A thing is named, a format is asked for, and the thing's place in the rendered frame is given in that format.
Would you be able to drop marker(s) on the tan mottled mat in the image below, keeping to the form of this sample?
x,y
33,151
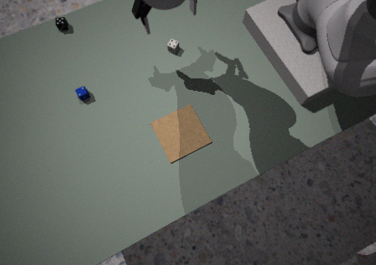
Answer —
x,y
180,133

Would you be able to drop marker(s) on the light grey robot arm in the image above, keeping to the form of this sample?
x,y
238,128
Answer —
x,y
346,38

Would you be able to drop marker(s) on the white die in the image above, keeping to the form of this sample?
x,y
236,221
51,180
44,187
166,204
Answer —
x,y
173,45

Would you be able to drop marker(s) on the blue die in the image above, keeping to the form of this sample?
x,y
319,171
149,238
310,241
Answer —
x,y
82,93

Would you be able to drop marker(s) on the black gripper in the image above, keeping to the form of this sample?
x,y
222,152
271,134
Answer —
x,y
141,9

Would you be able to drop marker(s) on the black die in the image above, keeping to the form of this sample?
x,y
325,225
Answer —
x,y
61,23

